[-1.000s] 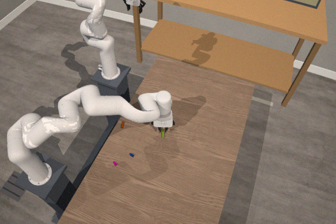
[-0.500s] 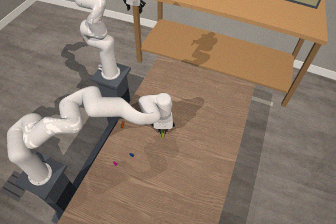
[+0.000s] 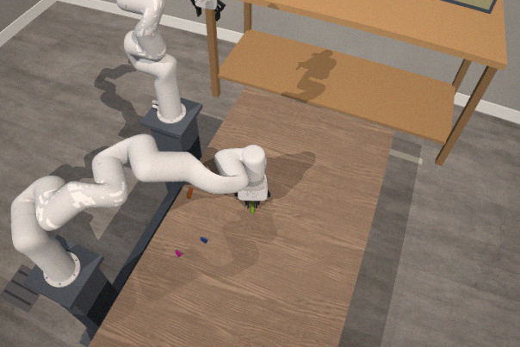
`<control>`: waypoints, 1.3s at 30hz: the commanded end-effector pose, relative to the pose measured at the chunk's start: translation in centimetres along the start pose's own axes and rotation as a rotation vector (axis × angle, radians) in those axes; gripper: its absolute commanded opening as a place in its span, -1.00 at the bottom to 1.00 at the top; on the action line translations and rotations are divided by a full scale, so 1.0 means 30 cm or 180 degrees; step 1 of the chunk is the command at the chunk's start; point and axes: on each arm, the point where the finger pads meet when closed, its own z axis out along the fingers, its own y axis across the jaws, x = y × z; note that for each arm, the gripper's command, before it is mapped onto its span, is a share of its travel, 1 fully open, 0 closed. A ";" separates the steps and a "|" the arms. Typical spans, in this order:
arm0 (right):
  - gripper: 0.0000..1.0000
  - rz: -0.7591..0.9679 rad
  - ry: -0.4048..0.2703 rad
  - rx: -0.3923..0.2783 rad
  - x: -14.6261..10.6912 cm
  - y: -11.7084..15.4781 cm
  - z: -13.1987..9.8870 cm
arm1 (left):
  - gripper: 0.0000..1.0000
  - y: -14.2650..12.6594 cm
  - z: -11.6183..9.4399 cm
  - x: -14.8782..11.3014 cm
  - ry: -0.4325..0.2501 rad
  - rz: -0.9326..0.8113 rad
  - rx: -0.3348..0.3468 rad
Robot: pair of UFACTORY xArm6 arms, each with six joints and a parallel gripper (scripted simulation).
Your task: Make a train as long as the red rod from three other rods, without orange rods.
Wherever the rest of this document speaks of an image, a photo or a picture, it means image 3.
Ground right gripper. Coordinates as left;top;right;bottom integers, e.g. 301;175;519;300
234;174;270;208

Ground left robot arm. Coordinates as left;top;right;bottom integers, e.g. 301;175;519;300
116;0;186;124

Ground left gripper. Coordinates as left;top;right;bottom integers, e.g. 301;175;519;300
190;0;226;21

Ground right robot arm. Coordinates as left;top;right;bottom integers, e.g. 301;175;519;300
11;134;267;288

